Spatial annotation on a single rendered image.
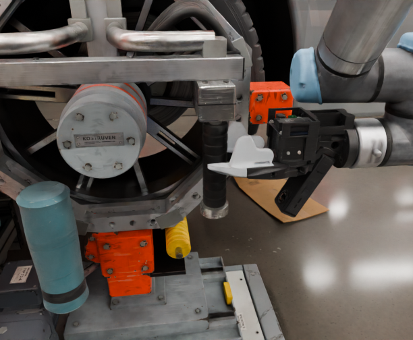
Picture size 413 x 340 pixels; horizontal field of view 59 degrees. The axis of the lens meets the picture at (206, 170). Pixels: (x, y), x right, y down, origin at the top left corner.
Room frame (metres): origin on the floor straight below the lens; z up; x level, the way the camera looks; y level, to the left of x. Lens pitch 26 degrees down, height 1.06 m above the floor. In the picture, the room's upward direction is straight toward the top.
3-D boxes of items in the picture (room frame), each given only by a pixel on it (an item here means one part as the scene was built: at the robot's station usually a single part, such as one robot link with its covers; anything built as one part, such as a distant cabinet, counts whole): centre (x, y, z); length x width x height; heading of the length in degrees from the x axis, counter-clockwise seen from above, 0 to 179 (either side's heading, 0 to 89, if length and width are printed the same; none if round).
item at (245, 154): (0.47, -0.05, 0.85); 0.09 x 0.03 x 0.06; 106
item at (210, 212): (0.49, -0.01, 0.83); 0.04 x 0.04 x 0.16
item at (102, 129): (0.63, 0.18, 0.85); 0.21 x 0.14 x 0.14; 8
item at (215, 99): (0.52, -0.01, 0.93); 0.09 x 0.05 x 0.05; 8
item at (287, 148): (0.51, -0.15, 0.86); 0.12 x 0.08 x 0.09; 98
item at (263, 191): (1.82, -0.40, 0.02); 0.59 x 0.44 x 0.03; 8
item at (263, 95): (0.75, -0.12, 0.85); 0.09 x 0.08 x 0.07; 98
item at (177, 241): (0.82, 0.08, 0.51); 0.29 x 0.06 x 0.06; 8
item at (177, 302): (0.87, 0.21, 0.32); 0.40 x 0.30 x 0.28; 98
